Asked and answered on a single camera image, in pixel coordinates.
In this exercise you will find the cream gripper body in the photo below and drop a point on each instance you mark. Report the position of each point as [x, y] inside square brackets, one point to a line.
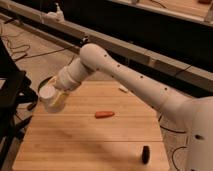
[59, 99]

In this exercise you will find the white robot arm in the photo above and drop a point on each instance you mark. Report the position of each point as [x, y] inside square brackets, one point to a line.
[195, 115]

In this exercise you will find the black eraser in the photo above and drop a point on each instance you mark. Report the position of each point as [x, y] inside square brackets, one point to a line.
[145, 155]

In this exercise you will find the green plate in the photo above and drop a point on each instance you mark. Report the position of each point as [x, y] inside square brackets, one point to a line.
[43, 82]

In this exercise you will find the orange carrot toy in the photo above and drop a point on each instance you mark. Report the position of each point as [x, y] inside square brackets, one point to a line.
[104, 114]

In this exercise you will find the white sponge block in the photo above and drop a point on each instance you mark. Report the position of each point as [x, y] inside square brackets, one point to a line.
[123, 89]

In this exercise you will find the black chair frame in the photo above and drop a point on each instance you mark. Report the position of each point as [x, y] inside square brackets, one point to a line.
[14, 91]

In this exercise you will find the white object on rail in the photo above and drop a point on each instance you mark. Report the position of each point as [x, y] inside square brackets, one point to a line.
[57, 15]

